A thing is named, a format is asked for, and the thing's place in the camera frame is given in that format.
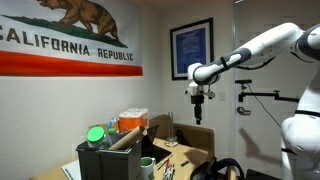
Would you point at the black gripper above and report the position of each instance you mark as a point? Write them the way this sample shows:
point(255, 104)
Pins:
point(197, 100)

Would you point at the brown cardboard paper towel roll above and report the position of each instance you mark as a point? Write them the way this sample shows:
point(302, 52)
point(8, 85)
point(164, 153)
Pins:
point(128, 138)

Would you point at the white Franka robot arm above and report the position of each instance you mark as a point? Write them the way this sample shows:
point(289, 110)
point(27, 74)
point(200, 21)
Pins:
point(266, 43)

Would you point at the silver paper towel holder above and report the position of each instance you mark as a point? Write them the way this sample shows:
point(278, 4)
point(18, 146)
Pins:
point(171, 131)

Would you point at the orange white paper towel package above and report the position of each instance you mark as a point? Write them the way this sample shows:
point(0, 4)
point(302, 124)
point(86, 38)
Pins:
point(133, 121)

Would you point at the grey plastic bin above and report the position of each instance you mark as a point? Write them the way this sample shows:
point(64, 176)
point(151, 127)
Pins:
point(110, 165)

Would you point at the small black flat item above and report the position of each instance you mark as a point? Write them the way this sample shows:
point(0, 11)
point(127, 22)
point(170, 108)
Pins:
point(185, 163)

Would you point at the black blue backpack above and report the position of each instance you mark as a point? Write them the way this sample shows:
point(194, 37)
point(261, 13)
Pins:
point(213, 170)

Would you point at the black laptop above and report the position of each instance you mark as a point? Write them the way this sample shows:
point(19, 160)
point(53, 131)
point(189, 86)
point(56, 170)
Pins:
point(153, 151)

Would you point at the teal white pen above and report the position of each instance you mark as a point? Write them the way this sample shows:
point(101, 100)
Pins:
point(172, 174)

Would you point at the blue white pen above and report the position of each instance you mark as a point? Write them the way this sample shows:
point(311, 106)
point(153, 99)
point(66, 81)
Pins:
point(167, 173)

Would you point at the black framed blue picture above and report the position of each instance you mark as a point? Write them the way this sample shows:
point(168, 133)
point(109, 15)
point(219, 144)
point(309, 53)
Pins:
point(191, 50)

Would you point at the white green mug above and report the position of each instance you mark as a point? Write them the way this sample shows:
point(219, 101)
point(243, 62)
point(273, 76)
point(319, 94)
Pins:
point(146, 168)

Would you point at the green lid plastic bottle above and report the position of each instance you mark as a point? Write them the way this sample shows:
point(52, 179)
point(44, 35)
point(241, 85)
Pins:
point(96, 136)

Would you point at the white paper sheet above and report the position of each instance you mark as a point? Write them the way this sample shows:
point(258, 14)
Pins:
point(72, 170)

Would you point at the California Republic bear flag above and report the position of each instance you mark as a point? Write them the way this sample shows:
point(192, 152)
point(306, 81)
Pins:
point(66, 50)

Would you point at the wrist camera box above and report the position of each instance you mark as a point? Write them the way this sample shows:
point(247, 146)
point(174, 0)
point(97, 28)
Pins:
point(210, 95)

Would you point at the white light switch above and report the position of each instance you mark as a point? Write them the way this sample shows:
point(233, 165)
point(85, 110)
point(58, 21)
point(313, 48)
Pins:
point(222, 96)

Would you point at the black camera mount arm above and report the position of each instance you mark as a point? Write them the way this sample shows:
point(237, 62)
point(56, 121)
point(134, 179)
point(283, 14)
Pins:
point(263, 95)

